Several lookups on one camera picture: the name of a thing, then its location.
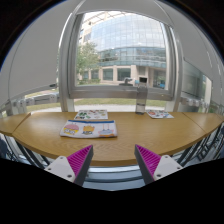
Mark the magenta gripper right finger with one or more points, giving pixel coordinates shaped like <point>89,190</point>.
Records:
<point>153,166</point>

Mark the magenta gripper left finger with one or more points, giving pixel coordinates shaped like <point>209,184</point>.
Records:
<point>73,168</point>

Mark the colourful sticker sheet right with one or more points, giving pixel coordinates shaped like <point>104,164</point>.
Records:
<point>159,114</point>

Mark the colourful sticker sheet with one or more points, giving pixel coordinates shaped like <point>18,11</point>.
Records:
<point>91,115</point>
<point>159,114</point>

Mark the colourful sticker sheet left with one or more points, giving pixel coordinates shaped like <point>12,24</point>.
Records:
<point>91,115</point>

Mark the black table legs right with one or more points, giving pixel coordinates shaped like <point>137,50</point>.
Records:
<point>201,149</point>

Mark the black table legs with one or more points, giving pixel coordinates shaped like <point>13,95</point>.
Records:
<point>201,149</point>
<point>11,150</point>

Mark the black table legs left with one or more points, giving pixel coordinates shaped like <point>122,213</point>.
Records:
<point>11,150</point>

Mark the clear plastic water bottle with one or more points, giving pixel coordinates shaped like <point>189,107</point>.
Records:
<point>141,98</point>

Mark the white window frame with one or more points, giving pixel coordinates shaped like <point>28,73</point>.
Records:
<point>107,53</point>

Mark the white wall cable trunking right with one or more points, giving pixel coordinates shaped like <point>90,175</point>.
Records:
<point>201,106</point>

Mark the white wall cable trunking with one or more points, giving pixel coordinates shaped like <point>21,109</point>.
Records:
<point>31,102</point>
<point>201,106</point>

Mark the white wall cable trunking left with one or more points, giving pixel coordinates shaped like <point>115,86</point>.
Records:
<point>31,102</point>

